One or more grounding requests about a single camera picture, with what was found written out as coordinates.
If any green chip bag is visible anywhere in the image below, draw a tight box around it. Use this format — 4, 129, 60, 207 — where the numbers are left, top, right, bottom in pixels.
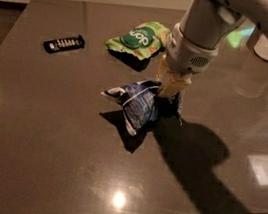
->
105, 21, 170, 61

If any blue chip bag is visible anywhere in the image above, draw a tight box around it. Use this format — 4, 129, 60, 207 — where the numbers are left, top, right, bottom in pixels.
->
102, 80, 182, 136

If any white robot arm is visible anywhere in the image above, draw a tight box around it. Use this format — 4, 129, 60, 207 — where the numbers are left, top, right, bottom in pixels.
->
157, 0, 268, 98

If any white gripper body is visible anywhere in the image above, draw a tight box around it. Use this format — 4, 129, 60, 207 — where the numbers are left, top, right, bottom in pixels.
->
165, 24, 218, 74

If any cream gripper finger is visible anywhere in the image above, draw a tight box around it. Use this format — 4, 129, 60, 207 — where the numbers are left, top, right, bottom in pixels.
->
158, 69, 192, 98
156, 54, 167, 83

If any black snack bar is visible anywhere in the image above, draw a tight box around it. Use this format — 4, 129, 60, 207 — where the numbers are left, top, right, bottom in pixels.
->
43, 35, 86, 54

